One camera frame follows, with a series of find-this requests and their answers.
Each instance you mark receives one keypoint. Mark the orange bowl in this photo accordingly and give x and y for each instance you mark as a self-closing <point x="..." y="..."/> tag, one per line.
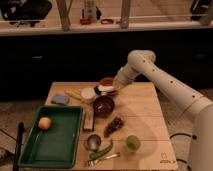
<point x="108" y="81"/>

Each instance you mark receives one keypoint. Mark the black pole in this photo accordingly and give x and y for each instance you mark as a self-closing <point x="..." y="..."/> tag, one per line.
<point x="18" y="146"/>

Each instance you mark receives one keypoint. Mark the green chili pepper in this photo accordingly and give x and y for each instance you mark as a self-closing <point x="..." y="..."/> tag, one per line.
<point x="98" y="154"/>

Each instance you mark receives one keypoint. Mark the black office chair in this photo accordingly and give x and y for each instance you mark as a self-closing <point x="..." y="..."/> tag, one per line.
<point x="25" y="12"/>

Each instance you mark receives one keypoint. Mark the orange fruit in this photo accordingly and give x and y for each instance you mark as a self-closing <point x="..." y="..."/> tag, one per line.
<point x="44" y="123"/>

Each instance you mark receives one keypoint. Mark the blue sponge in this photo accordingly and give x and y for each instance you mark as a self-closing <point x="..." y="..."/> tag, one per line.
<point x="60" y="99"/>

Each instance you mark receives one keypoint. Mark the green plastic cup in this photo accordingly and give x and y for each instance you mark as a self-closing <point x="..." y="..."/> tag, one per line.
<point x="132" y="143"/>

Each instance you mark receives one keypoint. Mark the white bottle on floor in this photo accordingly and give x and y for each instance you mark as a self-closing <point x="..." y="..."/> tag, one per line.
<point x="90" y="10"/>

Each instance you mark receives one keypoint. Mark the bunch of red grapes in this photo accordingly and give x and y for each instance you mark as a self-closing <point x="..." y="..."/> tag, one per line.
<point x="116" y="124"/>

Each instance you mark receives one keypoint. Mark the wooden table leg left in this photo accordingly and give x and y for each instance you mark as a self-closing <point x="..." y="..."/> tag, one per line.
<point x="64" y="15"/>

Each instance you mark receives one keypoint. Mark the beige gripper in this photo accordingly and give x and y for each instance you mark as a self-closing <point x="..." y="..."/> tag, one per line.
<point x="117" y="84"/>

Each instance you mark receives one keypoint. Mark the wooden table leg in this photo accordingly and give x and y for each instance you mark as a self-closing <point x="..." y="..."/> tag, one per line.
<point x="125" y="13"/>
<point x="64" y="15"/>

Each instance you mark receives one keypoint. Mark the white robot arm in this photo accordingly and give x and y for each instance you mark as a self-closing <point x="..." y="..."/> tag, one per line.
<point x="198" y="107"/>

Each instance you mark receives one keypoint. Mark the wooden table leg right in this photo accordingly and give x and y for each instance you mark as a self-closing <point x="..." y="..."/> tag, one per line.
<point x="125" y="13"/>

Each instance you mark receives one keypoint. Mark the dark brown bowl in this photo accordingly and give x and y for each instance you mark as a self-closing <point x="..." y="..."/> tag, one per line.
<point x="103" y="106"/>

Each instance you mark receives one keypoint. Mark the green plastic tray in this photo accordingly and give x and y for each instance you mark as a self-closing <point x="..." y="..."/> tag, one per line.
<point x="55" y="148"/>

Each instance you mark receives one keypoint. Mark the small metal cup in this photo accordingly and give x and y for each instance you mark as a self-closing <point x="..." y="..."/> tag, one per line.
<point x="93" y="142"/>

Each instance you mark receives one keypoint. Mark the wooden block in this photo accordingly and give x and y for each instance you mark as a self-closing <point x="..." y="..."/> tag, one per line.
<point x="88" y="124"/>

